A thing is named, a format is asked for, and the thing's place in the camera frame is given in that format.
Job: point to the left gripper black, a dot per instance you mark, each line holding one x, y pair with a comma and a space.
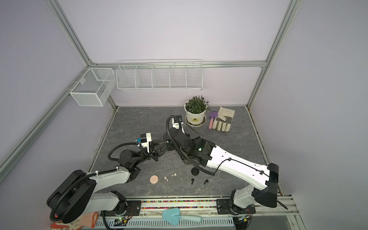
155, 150

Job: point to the potted green plant white pot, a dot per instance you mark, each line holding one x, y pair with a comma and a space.
195, 108

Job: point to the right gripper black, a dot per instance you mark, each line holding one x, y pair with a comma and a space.
188, 137

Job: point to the long white wire basket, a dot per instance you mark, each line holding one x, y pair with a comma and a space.
177, 74

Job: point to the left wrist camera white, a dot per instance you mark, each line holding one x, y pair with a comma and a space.
144, 141

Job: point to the white plant saucer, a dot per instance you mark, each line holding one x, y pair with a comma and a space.
196, 124

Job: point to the orange white work glove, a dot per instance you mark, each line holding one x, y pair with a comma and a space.
88, 220

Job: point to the teal garden trowel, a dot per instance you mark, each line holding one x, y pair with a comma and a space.
173, 216

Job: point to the black earbud charging case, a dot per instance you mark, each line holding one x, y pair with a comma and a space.
195, 171

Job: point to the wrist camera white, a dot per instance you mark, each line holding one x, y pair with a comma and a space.
144, 141
178, 123

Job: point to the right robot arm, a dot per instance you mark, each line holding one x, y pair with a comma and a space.
209, 158

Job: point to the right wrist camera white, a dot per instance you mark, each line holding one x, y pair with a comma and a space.
178, 123

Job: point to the pink earbud charging case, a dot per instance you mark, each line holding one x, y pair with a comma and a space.
154, 179

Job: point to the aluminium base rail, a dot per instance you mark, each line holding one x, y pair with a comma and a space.
207, 207

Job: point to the purple pink garden trowel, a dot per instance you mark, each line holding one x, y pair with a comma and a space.
212, 115

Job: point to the white mesh box basket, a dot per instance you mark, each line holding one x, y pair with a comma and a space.
94, 87

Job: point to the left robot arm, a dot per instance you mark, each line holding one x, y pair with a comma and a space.
80, 193

